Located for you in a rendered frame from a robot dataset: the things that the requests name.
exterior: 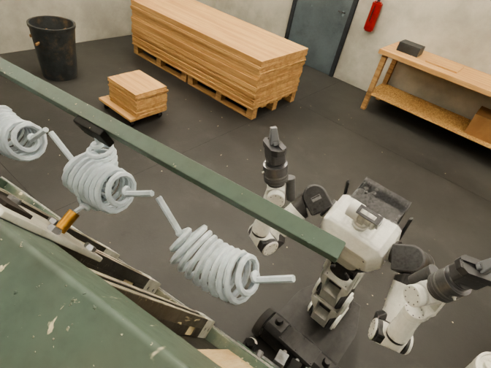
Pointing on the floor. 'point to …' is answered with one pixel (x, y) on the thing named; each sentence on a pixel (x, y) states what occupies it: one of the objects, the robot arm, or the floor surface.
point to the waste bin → (55, 46)
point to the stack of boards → (218, 52)
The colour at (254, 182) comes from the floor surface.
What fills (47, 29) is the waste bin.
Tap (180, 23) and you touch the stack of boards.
